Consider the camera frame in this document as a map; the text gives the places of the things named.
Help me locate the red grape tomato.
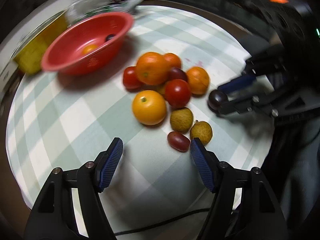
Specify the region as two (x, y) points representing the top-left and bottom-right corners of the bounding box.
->
(167, 131), (190, 152)

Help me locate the smooth yellow orange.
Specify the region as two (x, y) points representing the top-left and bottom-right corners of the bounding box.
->
(132, 90), (167, 126)

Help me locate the green checkered tablecloth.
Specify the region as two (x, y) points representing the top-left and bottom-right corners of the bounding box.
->
(5, 4), (275, 235)

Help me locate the red plastic colander bowl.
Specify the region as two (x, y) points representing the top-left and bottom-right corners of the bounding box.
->
(41, 12), (134, 76)

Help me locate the gold foil bowl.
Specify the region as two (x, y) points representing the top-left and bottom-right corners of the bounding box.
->
(11, 11), (68, 75)

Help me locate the pile of dark cherries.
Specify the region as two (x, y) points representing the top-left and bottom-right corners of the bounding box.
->
(109, 0), (127, 5)

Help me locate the black cable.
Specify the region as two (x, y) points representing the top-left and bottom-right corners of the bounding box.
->
(113, 207), (211, 236)

